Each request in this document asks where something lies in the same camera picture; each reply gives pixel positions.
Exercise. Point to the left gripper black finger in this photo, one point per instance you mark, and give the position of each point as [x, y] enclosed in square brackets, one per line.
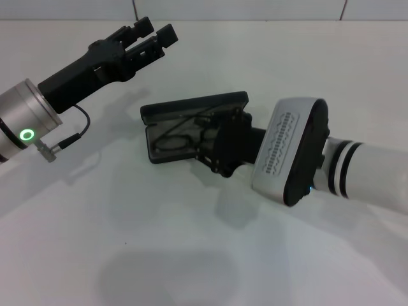
[167, 36]

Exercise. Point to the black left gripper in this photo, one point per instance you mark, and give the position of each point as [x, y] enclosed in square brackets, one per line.
[73, 79]

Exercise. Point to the black glasses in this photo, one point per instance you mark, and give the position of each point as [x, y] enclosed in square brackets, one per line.
[173, 144]

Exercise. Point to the black glasses case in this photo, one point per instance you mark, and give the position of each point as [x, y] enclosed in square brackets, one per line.
[191, 102]

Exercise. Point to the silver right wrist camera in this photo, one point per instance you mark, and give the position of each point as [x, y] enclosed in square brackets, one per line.
[287, 143]

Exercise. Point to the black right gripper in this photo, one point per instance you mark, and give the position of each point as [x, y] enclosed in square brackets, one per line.
[236, 143]

